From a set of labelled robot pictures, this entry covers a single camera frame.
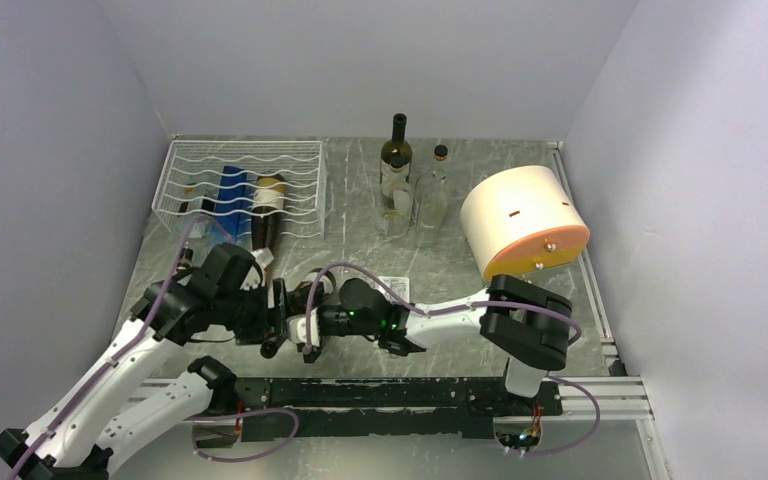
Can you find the blue wine bottle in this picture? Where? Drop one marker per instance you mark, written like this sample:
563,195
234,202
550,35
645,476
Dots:
234,199

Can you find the aluminium frame rail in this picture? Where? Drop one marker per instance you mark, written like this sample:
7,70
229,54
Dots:
626,444

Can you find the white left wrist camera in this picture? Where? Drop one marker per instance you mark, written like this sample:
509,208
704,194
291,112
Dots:
257,276

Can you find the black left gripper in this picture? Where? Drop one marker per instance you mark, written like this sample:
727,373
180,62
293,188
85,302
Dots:
256,332

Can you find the clear bottle with cork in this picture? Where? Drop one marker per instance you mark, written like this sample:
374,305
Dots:
395,197

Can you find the brown bottle gold foil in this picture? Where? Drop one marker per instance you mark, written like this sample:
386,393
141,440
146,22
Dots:
266,213

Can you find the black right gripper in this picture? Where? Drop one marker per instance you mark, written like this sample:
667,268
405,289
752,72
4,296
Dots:
311,360

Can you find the cream cylindrical drum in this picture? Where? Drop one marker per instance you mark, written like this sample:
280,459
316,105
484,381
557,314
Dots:
521,220

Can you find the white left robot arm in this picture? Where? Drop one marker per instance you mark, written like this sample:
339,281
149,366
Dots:
89,434

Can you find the printed card package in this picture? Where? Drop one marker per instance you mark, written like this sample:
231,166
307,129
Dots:
393,287

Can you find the dark green labelled wine bottle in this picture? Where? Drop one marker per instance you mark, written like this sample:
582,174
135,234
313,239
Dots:
397,149

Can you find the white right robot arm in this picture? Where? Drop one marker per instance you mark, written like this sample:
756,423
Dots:
532,325

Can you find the white wire wine rack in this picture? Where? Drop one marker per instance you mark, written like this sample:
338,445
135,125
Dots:
301,163

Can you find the dark bottle silver neck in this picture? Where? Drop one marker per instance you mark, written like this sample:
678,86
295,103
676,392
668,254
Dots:
284,306

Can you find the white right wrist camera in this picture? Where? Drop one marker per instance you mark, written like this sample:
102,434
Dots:
302,331

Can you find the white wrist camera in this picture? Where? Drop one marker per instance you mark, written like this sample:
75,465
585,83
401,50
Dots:
302,331
257,276

